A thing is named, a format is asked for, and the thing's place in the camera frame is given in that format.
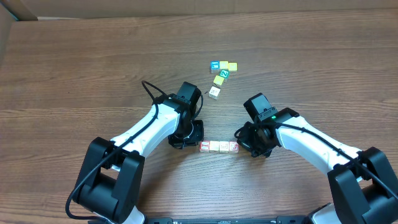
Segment red Q letter block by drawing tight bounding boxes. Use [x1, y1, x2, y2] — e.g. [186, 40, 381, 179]
[229, 141, 239, 154]

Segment red I letter block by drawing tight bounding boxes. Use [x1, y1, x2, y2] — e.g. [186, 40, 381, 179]
[199, 141, 210, 152]

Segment white dotted wooden block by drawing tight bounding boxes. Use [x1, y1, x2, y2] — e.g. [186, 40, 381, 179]
[219, 141, 229, 153]

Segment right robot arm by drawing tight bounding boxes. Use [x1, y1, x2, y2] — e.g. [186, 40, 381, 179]
[234, 93, 397, 224]

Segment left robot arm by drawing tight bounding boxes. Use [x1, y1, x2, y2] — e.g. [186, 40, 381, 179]
[65, 82, 204, 223]

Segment white picture block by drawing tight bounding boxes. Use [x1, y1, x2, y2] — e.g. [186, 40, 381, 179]
[208, 86, 221, 100]

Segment green Z letter block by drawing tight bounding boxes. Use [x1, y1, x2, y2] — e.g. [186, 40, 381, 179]
[219, 70, 230, 79]

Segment pale yellow block top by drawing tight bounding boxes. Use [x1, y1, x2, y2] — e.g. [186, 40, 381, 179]
[220, 61, 229, 70]

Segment blue letter block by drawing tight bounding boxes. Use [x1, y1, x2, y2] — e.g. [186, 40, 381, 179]
[210, 61, 220, 73]

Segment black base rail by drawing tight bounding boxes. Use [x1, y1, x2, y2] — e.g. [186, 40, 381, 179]
[144, 215, 313, 224]

